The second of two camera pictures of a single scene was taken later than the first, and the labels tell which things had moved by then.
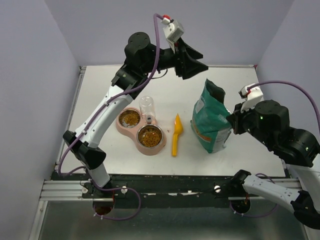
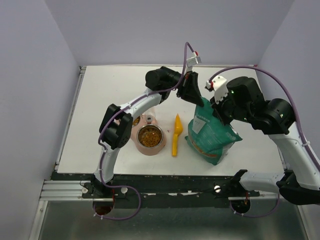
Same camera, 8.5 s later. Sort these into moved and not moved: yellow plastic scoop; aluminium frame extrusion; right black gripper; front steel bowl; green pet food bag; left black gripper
Moved: green pet food bag; left black gripper; right black gripper
Not moved: aluminium frame extrusion; front steel bowl; yellow plastic scoop
